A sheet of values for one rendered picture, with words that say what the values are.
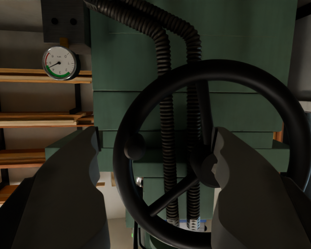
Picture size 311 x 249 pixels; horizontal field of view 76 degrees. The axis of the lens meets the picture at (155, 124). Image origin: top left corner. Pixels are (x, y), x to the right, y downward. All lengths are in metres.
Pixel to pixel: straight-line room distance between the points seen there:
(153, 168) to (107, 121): 0.16
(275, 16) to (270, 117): 0.22
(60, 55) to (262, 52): 0.42
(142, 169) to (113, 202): 3.01
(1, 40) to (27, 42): 0.29
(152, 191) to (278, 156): 0.32
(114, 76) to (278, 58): 0.36
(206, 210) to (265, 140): 0.22
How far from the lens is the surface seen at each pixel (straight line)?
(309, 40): 2.15
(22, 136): 3.26
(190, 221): 0.43
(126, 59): 0.46
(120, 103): 0.46
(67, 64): 0.42
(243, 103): 0.50
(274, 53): 0.53
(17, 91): 3.20
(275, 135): 2.09
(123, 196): 0.30
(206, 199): 0.43
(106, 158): 0.49
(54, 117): 2.54
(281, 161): 0.58
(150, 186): 0.40
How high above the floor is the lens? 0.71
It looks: 10 degrees up
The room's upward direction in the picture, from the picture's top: 179 degrees counter-clockwise
